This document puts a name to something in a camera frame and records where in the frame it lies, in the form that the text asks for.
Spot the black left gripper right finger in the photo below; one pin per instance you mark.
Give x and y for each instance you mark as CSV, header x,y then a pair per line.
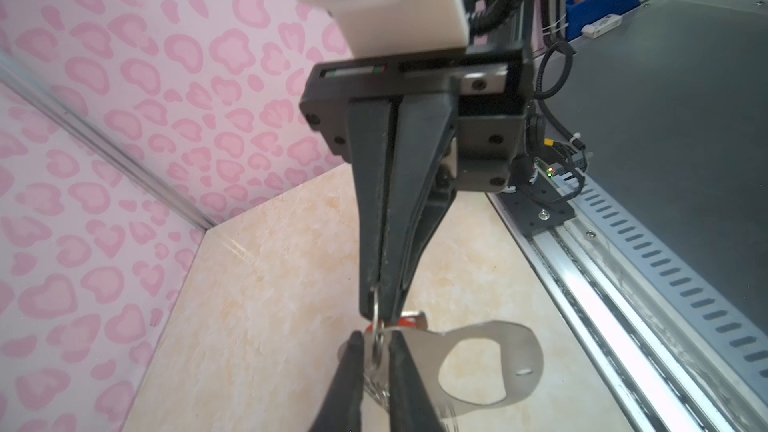
x,y
410,407

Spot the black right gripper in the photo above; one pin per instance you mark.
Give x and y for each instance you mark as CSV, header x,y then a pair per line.
x,y
400,116

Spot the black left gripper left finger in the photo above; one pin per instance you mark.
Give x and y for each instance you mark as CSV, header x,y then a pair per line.
x,y
341,408

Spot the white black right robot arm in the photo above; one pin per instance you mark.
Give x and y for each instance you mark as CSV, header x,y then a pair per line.
x,y
416,129

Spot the blue tape dispenser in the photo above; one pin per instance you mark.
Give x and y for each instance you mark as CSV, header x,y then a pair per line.
x,y
580,13

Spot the small white box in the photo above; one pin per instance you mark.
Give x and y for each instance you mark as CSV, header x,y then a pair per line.
x,y
601,26

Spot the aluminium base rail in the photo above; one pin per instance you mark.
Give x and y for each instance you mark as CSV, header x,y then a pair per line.
x,y
674,352

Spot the aluminium corner frame post right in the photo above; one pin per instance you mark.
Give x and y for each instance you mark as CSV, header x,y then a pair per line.
x,y
26,85

